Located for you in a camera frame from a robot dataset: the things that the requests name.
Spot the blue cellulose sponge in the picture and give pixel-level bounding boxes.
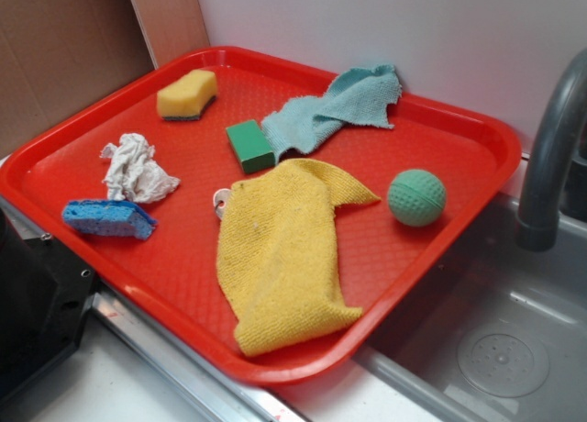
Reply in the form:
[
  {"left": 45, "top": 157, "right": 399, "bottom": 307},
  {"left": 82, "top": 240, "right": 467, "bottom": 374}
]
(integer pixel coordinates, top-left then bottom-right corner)
[{"left": 61, "top": 200, "right": 158, "bottom": 240}]

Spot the grey toy sink basin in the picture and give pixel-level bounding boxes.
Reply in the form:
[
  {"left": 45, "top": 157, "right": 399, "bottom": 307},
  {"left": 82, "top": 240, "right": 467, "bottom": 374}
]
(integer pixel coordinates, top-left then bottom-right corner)
[{"left": 355, "top": 195, "right": 586, "bottom": 421}]

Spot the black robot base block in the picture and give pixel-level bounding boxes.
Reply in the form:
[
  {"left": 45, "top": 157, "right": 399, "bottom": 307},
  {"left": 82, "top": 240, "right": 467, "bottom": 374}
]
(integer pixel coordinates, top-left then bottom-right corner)
[{"left": 1, "top": 214, "right": 99, "bottom": 404}]

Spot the light blue microfiber cloth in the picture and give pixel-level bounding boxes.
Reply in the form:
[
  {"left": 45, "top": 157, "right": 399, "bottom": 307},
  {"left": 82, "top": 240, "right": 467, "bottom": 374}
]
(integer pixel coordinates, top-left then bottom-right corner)
[{"left": 261, "top": 64, "right": 402, "bottom": 160}]

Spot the yellow sponge with green pad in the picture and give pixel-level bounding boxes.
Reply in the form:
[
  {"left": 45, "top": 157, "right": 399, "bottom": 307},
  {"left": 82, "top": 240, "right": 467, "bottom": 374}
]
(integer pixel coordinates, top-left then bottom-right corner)
[{"left": 156, "top": 70, "right": 218, "bottom": 121}]

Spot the brown cardboard panel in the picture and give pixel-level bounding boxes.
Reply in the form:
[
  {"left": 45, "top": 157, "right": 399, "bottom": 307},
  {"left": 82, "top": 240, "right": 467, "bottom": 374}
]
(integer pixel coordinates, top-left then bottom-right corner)
[{"left": 1, "top": 0, "right": 153, "bottom": 156}]

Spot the grey sink faucet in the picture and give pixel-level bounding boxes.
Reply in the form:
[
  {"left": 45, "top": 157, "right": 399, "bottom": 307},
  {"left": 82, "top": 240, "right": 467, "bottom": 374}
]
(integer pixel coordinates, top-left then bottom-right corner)
[{"left": 515, "top": 50, "right": 586, "bottom": 251}]

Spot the green rectangular sponge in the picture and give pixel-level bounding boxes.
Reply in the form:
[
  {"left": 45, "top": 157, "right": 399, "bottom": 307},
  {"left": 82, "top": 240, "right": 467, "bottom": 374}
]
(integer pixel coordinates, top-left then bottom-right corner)
[{"left": 226, "top": 120, "right": 276, "bottom": 174}]

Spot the green dimpled ball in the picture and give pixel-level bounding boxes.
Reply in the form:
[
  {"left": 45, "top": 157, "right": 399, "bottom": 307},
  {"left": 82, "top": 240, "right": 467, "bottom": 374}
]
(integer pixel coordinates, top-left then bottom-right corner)
[{"left": 387, "top": 169, "right": 447, "bottom": 228}]

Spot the crumpled white paper towel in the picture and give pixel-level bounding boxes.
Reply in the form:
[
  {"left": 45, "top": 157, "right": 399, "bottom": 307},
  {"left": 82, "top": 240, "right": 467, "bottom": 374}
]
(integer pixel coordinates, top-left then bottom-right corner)
[{"left": 100, "top": 133, "right": 181, "bottom": 204}]

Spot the small metal tag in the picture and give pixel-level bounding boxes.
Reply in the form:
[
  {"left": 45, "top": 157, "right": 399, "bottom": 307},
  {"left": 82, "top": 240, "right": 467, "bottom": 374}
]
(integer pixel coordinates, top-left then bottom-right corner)
[{"left": 213, "top": 188, "right": 231, "bottom": 219}]

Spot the yellow microfiber cloth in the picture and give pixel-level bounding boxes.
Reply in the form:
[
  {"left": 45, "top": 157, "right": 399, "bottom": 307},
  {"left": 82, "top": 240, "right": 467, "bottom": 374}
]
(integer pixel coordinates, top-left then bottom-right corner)
[{"left": 216, "top": 159, "right": 380, "bottom": 357}]

